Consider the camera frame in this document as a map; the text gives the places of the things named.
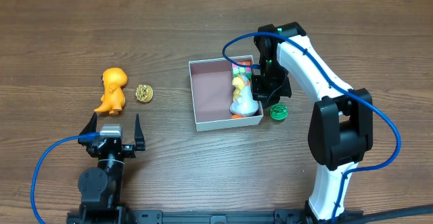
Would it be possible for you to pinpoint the white plush duck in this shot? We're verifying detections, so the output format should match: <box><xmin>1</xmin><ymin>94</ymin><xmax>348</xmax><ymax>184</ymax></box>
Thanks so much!
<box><xmin>229</xmin><ymin>74</ymin><xmax>258</xmax><ymax>119</ymax></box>

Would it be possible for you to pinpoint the green lattice wheel toy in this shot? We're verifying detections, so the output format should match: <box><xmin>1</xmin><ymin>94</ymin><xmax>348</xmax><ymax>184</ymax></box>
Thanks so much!
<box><xmin>269</xmin><ymin>104</ymin><xmax>288</xmax><ymax>121</ymax></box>

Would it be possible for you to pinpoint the white box pink interior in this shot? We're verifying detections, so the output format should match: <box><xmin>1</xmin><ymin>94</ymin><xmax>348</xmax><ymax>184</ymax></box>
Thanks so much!
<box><xmin>189</xmin><ymin>58</ymin><xmax>263</xmax><ymax>132</ymax></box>

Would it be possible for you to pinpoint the blue left cable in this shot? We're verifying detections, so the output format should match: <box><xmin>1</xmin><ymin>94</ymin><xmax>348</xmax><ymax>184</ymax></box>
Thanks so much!
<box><xmin>30</xmin><ymin>132</ymin><xmax>101</xmax><ymax>224</ymax></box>

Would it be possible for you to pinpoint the blue cable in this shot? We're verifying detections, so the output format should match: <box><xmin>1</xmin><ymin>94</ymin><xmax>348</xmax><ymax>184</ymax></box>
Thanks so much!
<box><xmin>30</xmin><ymin>132</ymin><xmax>101</xmax><ymax>224</ymax></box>
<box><xmin>222</xmin><ymin>32</ymin><xmax>403</xmax><ymax>224</ymax></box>

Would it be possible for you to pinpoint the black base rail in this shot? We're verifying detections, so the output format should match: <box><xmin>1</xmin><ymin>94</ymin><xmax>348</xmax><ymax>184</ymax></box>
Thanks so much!
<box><xmin>66</xmin><ymin>208</ymin><xmax>365</xmax><ymax>224</ymax></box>

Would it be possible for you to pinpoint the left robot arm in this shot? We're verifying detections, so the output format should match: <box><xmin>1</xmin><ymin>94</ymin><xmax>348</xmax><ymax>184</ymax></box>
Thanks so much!
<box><xmin>66</xmin><ymin>114</ymin><xmax>145</xmax><ymax>224</ymax></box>

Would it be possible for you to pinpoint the thick black cable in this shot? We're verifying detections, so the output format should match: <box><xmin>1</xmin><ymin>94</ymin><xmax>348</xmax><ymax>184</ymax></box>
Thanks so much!
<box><xmin>333</xmin><ymin>204</ymin><xmax>433</xmax><ymax>224</ymax></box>

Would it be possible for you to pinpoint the multicoloured puzzle cube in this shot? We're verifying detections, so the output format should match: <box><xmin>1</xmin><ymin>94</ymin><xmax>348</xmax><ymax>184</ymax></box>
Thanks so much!
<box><xmin>232</xmin><ymin>61</ymin><xmax>252</xmax><ymax>79</ymax></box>

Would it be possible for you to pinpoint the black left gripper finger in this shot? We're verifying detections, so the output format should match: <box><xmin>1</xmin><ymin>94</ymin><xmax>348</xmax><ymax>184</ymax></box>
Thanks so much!
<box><xmin>134</xmin><ymin>114</ymin><xmax>145</xmax><ymax>151</ymax></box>
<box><xmin>77</xmin><ymin>112</ymin><xmax>97</xmax><ymax>146</ymax></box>

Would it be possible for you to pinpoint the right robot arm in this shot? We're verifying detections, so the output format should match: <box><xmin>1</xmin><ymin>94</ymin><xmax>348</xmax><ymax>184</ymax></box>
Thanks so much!
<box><xmin>252</xmin><ymin>22</ymin><xmax>373</xmax><ymax>223</ymax></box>

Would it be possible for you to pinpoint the blue right cable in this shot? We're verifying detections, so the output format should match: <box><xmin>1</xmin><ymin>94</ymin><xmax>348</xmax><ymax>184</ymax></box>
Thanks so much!
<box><xmin>222</xmin><ymin>32</ymin><xmax>403</xmax><ymax>224</ymax></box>

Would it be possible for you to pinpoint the gold lattice wheel toy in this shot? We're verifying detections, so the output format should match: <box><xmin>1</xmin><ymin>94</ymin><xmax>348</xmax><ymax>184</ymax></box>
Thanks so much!
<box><xmin>135</xmin><ymin>85</ymin><xmax>154</xmax><ymax>103</ymax></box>

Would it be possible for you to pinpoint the orange dinosaur toy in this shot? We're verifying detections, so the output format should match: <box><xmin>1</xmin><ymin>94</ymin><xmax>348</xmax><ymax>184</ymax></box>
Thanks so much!
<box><xmin>94</xmin><ymin>68</ymin><xmax>128</xmax><ymax>115</ymax></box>

